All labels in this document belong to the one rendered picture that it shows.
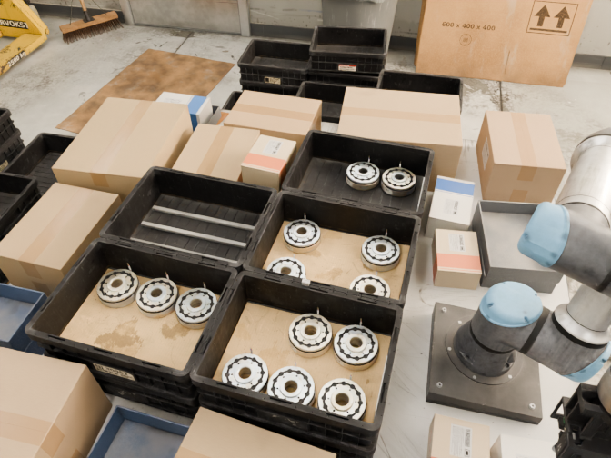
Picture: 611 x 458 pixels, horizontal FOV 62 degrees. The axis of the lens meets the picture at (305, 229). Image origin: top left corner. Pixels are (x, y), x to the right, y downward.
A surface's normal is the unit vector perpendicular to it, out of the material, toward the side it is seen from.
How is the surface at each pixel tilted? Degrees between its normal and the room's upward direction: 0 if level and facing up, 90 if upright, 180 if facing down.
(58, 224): 0
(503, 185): 90
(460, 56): 72
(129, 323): 0
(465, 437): 0
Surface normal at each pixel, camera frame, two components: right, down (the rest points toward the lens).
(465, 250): -0.01, -0.69
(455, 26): -0.20, 0.52
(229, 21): -0.22, 0.71
